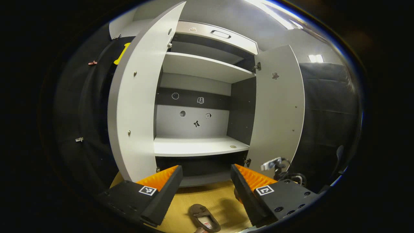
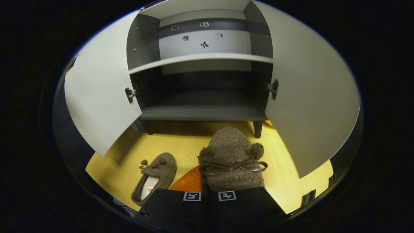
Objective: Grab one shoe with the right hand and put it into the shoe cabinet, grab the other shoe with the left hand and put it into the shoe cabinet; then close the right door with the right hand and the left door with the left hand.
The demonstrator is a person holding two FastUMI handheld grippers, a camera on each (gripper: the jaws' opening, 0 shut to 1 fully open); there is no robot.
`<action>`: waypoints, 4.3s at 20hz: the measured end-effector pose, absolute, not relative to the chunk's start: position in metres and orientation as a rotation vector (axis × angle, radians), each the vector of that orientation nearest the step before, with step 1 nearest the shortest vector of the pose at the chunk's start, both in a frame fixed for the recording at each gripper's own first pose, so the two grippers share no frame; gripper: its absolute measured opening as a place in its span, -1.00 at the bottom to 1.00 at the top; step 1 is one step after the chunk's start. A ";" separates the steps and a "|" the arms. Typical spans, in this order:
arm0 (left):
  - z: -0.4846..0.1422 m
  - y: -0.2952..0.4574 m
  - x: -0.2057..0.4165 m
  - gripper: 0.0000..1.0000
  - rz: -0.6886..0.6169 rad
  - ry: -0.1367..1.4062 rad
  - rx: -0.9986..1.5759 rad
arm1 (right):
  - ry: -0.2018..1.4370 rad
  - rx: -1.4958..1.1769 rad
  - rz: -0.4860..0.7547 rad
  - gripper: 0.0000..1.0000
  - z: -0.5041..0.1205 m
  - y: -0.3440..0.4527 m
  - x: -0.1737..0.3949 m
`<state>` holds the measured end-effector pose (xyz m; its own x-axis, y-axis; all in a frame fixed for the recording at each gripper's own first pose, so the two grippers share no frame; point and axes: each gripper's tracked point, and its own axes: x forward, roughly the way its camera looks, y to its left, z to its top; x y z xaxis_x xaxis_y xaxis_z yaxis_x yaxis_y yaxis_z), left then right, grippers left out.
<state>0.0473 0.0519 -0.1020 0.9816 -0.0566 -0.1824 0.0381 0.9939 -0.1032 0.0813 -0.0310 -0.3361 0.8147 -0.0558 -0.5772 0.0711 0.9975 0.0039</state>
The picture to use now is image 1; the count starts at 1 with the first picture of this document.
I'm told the black backdrop cloth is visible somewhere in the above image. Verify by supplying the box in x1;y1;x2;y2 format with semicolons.
53;24;136;194
291;62;363;191

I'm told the beige cabinet drawer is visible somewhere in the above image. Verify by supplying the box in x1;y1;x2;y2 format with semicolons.
175;21;259;55

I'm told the brown fuzzy shoe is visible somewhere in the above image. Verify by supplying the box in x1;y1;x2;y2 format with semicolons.
188;204;221;233

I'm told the white shoe cabinet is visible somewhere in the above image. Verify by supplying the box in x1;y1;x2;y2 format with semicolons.
154;20;259;188

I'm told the black drawer handle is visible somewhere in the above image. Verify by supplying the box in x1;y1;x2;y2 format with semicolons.
211;29;232;39

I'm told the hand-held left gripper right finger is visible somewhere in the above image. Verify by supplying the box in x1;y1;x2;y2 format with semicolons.
230;163;321;228

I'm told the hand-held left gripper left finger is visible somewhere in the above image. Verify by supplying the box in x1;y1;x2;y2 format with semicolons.
97;165;183;227

